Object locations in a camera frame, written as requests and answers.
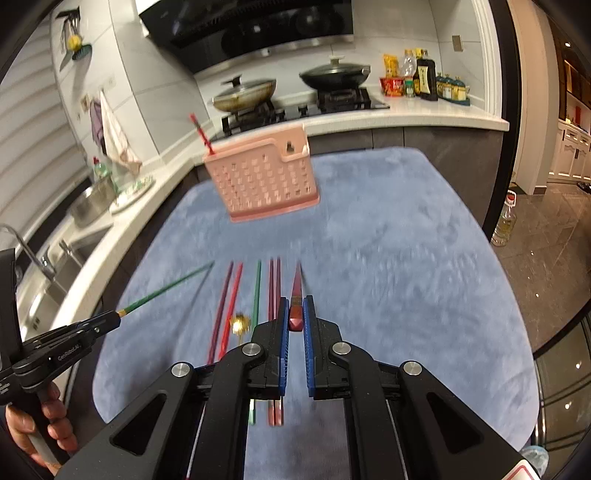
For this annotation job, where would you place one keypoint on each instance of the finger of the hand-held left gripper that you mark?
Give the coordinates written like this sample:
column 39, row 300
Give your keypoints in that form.
column 69, row 346

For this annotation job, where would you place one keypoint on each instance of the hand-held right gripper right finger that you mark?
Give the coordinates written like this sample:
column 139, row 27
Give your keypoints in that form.
column 308, row 350

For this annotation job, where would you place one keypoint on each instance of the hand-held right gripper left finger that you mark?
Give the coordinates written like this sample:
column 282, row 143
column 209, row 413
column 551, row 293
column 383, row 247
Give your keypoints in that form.
column 284, row 350

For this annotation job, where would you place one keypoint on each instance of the gold spoon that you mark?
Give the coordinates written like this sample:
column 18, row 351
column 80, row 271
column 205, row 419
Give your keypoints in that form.
column 240, row 323

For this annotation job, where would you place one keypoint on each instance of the green chopstick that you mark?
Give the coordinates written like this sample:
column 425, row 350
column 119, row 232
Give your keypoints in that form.
column 257, row 290

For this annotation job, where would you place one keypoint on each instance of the dark purple chopstick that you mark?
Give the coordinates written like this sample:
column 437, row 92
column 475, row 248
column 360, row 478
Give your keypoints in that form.
column 221, row 309

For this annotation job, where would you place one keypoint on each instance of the red chopsticks bundle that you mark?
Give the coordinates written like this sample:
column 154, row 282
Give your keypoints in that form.
column 166, row 288

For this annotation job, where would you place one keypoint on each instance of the pink plastic utensil basket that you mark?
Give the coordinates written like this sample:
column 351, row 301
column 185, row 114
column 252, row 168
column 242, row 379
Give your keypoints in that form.
column 263, row 184

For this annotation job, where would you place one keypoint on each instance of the person's left hand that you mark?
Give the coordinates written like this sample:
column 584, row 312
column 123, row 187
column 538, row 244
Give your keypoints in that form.
column 57, row 415

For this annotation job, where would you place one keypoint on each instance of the chrome faucet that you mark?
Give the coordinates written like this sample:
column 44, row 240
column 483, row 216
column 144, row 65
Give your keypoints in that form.
column 34, row 258

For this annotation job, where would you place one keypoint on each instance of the stainless steel sink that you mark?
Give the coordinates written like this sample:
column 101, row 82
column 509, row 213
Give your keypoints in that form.
column 60, row 277

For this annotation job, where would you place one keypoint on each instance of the blue plush mat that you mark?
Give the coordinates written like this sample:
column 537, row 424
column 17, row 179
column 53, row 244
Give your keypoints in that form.
column 392, row 277

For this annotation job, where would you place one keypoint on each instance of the steel pot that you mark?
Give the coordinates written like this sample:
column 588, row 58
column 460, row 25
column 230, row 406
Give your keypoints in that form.
column 90, row 203

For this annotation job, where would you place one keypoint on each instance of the green dish soap bottle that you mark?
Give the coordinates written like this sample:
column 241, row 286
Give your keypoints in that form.
column 101, row 170

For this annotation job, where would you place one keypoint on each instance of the window blind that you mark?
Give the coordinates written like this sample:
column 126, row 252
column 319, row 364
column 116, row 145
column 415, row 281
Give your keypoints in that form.
column 32, row 138

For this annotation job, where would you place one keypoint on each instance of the patterned plate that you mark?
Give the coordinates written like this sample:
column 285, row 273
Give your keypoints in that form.
column 134, row 191

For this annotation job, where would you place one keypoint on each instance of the purple hanging cloth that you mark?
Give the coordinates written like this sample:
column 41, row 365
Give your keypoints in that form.
column 97, row 124

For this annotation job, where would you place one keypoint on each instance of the white hanging towel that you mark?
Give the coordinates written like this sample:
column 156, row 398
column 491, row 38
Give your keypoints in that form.
column 115, row 134

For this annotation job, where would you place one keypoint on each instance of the cooking oil bottle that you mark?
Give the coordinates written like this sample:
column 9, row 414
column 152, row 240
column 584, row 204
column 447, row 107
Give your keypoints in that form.
column 503, row 226

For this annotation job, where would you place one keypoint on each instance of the grey base cabinet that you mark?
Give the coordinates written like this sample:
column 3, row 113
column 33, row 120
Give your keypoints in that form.
column 438, row 147

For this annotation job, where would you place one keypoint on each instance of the black gas stove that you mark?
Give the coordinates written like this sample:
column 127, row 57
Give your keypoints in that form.
column 323, row 108

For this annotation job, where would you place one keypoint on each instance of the teal hanging brush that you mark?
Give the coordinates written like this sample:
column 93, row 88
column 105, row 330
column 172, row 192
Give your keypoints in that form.
column 84, row 53

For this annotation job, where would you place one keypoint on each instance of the beige wok with glass lid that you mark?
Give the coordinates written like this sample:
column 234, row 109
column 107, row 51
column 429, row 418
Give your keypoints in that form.
column 244, row 94

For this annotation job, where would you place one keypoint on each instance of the yellow ball scrubber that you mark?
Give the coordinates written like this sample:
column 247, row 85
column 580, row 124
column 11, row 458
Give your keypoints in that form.
column 74, row 43

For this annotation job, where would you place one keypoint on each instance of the black wok with lid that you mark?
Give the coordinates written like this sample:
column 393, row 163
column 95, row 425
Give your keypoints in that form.
column 334, row 76

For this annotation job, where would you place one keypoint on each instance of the red instant noodle bowl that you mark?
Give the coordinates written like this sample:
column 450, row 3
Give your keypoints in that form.
column 392, row 86

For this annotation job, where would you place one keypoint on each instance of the small green-capped jar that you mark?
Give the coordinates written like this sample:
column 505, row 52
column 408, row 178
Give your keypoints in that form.
column 409, row 90

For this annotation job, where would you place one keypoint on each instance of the seasoning jar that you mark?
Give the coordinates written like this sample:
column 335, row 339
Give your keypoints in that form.
column 441, row 86
column 461, row 91
column 451, row 87

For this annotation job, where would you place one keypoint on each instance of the dark soy sauce bottle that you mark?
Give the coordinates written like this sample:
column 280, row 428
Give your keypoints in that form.
column 427, row 78

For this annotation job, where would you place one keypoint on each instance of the yellow snack packet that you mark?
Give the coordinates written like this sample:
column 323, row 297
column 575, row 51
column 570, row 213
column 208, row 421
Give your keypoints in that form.
column 390, row 64

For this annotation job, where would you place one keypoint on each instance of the clear plastic bottle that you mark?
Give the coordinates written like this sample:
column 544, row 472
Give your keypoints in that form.
column 407, row 64

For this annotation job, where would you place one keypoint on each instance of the yellow-capped bottle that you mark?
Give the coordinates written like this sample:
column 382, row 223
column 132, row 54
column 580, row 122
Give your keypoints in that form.
column 418, row 54

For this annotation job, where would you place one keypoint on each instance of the black range hood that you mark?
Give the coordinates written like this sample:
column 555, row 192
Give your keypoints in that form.
column 258, row 27

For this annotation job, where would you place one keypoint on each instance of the white cabinet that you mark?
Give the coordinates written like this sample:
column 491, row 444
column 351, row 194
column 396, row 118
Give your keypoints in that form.
column 575, row 147

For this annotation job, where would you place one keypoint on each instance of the wall outlet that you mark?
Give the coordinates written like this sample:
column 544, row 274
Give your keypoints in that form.
column 457, row 43

